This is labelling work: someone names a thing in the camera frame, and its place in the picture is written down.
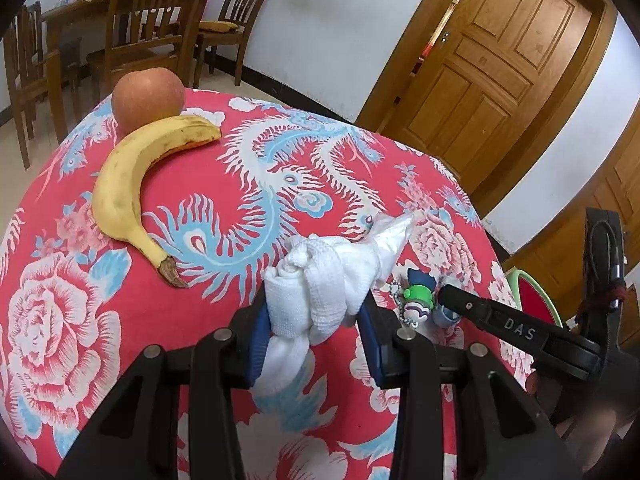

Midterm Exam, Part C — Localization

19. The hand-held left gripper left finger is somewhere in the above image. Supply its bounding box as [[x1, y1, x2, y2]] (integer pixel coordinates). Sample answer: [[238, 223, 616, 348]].
[[57, 292, 272, 480]]

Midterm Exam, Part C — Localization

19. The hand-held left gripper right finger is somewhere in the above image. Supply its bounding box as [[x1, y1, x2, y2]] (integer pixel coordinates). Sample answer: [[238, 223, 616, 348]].
[[357, 292, 583, 480]]

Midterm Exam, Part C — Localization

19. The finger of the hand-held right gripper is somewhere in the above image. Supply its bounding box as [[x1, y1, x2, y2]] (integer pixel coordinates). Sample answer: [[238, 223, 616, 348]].
[[439, 284, 602, 380]]

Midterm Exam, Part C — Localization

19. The red green-rimmed stool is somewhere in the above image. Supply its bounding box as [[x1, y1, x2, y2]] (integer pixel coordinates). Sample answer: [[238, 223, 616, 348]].
[[505, 269, 560, 327]]

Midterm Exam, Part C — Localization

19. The small toy figure keychain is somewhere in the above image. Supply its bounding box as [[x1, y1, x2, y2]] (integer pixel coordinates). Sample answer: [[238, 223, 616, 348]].
[[392, 267, 461, 333]]

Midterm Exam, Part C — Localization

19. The white knit cloth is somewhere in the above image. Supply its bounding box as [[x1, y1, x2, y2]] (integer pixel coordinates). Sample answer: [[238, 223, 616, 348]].
[[252, 234, 386, 401]]

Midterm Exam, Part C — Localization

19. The person's right hand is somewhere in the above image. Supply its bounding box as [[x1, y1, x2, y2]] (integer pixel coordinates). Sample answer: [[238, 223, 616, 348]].
[[552, 402, 640, 463]]

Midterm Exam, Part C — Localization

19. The panelled wooden door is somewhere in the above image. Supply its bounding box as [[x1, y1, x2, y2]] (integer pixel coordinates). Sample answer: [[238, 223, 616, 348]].
[[355, 0, 618, 216], [505, 105, 640, 321]]

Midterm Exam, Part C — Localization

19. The clear plastic wrapper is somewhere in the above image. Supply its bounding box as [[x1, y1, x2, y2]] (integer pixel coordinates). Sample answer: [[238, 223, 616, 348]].
[[367, 211, 416, 286]]

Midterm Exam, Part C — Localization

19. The red floral tablecloth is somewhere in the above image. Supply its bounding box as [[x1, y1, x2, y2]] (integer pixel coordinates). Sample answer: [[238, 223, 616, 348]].
[[0, 87, 536, 480]]

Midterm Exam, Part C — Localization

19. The yellow banana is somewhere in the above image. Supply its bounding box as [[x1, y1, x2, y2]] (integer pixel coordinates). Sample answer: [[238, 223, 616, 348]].
[[91, 114, 222, 290]]

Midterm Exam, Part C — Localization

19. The red apple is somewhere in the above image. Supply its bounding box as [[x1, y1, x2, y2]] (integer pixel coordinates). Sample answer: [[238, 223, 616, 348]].
[[111, 69, 186, 133]]

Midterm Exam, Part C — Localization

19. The red hanging door ornament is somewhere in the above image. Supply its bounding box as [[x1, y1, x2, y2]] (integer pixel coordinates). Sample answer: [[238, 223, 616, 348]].
[[414, 0, 472, 77]]

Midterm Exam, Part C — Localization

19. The wooden chair with cushion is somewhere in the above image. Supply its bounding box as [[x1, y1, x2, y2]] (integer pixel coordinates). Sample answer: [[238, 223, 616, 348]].
[[192, 0, 283, 88]]

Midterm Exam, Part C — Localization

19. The tall-backed wooden chair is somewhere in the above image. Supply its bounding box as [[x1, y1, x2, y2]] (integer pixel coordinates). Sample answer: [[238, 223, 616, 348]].
[[87, 0, 221, 111]]

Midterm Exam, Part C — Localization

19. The dark wooden chair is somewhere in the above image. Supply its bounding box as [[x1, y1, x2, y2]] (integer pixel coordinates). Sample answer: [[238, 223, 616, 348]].
[[2, 2, 68, 171]]

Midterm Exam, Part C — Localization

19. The wooden dining table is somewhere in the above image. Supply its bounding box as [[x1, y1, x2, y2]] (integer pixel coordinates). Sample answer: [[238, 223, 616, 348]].
[[40, 0, 219, 146]]

